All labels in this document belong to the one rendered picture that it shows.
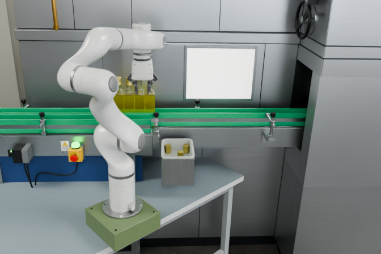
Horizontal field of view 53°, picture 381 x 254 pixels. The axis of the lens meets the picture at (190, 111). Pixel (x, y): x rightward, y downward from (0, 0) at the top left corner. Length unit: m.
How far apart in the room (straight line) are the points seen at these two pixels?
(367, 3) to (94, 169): 1.67
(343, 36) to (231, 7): 0.64
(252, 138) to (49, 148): 1.14
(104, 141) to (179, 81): 0.76
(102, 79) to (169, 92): 0.99
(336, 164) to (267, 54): 0.74
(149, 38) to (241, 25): 0.78
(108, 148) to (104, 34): 0.53
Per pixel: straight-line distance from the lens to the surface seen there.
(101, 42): 1.45
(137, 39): 1.66
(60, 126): 2.19
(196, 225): 2.84
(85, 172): 2.30
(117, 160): 1.77
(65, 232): 1.97
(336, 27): 2.06
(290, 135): 2.35
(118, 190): 1.81
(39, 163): 2.33
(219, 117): 2.22
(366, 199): 2.55
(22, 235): 2.01
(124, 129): 1.63
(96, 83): 1.38
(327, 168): 2.33
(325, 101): 2.14
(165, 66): 2.27
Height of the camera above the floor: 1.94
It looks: 21 degrees down
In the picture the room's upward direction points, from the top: 2 degrees clockwise
